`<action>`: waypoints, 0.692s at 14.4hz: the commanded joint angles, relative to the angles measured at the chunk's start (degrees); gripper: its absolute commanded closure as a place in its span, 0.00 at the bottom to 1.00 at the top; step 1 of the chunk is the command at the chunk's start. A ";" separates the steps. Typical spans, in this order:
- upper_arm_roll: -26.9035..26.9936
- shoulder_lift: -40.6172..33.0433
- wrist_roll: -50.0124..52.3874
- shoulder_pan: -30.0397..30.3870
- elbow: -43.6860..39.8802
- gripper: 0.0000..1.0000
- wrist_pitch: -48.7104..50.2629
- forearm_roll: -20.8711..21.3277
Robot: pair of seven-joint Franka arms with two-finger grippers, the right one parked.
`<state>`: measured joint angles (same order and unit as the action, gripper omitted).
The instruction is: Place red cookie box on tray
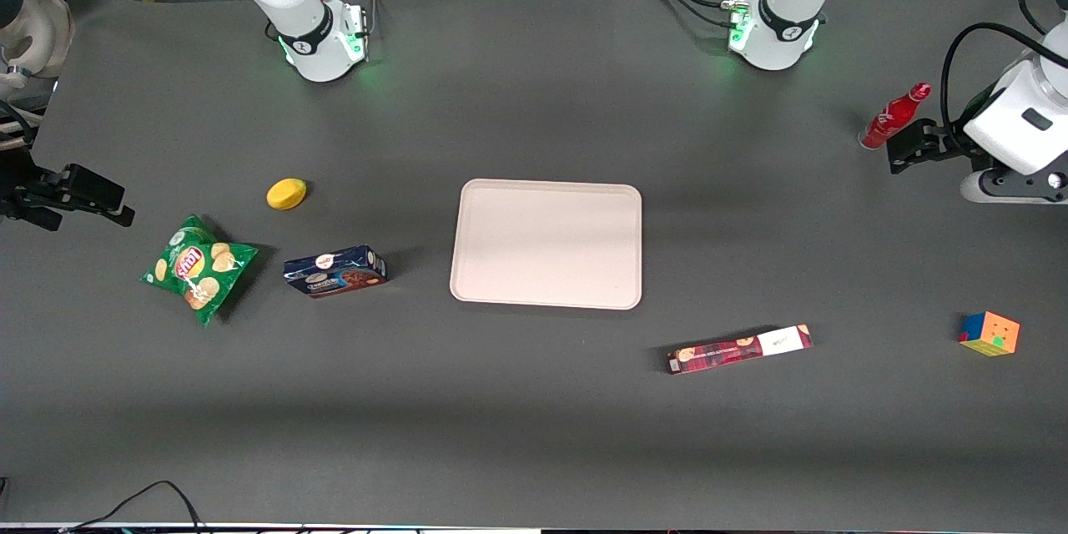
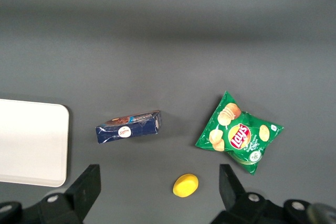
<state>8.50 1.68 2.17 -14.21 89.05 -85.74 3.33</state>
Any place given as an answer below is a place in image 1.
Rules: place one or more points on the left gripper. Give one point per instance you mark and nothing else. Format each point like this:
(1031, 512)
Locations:
(945, 145)

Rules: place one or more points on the long red cookie box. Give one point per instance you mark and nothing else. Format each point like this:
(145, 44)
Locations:
(739, 350)

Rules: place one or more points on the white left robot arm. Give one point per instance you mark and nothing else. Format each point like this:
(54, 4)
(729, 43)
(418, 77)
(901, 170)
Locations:
(784, 42)

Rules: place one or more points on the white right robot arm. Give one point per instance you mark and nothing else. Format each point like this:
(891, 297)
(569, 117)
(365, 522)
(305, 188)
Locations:
(309, 33)

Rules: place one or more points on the dark blue cookie box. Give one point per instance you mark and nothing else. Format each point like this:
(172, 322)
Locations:
(335, 271)

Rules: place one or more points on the pale pink plastic tray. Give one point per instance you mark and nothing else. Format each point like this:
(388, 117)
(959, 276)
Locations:
(546, 244)

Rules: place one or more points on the red cola bottle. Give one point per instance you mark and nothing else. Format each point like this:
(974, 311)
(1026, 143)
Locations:
(891, 117)

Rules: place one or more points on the green chips bag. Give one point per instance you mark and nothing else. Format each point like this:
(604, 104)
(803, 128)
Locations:
(198, 267)

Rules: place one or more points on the yellow lemon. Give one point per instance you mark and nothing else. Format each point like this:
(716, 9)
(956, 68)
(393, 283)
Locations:
(286, 193)

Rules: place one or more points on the colourful puzzle cube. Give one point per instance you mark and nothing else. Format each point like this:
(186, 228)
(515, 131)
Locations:
(989, 334)

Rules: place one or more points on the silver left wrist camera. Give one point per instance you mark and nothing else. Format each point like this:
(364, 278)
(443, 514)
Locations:
(1005, 188)

